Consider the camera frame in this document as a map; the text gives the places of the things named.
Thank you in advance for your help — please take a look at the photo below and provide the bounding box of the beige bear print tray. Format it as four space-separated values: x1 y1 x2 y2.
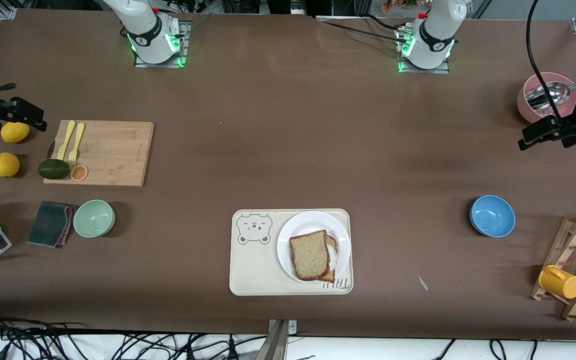
229 208 354 297

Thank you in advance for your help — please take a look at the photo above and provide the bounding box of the yellow mug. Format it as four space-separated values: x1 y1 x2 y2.
538 265 576 300

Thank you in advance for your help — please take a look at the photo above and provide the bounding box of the wooden mug rack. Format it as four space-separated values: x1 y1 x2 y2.
529 211 576 322

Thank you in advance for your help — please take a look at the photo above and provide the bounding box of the dark green avocado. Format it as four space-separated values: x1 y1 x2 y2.
37 159 71 180

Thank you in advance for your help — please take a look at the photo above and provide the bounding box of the wooden cutting board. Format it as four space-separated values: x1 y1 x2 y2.
43 120 155 188

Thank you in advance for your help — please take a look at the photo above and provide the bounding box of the grey metal beam bracket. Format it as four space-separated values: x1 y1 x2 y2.
262 319 299 360

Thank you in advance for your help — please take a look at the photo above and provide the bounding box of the black table cable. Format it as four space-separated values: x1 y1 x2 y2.
318 19 411 43

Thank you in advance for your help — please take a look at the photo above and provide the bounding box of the dark grey folded cloth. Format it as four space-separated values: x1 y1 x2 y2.
26 200 74 249

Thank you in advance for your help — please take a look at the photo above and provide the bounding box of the black floor cable bundle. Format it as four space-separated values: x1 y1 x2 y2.
0 309 269 360

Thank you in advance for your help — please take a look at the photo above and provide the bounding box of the toast with fried egg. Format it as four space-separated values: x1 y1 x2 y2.
318 234 339 284

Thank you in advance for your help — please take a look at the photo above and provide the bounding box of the yellow plastic knife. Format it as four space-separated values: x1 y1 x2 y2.
57 120 76 161

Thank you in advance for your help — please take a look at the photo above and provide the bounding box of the plain brown bread slice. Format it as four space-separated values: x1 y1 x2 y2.
289 229 331 282

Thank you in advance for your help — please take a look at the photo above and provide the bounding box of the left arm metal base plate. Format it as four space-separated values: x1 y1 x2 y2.
397 25 450 75

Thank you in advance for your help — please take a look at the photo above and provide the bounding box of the colourful background clutter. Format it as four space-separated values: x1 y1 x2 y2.
382 0 431 13

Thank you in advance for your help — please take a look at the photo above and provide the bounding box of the pink bowl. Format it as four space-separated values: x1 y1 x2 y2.
517 72 576 125

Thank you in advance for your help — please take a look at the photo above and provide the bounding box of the yellow lemon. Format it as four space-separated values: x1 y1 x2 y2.
0 152 21 178
0 121 31 144

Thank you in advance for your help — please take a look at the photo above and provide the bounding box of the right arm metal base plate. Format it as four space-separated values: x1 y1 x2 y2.
134 21 190 68

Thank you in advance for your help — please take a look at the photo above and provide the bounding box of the large metal spoon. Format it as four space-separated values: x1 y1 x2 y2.
525 76 576 110

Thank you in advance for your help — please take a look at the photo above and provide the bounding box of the round white plate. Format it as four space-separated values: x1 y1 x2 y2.
276 211 352 285

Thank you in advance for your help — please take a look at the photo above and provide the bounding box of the yellow plastic fork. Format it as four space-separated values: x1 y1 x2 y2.
68 123 86 166

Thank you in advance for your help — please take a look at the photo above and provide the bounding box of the blue bowl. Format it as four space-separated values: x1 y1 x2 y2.
469 195 517 238

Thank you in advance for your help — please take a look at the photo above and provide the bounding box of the pink folded cloth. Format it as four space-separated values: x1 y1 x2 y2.
60 204 78 247

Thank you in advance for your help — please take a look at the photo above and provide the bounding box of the pale green bowl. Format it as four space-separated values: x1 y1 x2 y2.
72 199 116 239

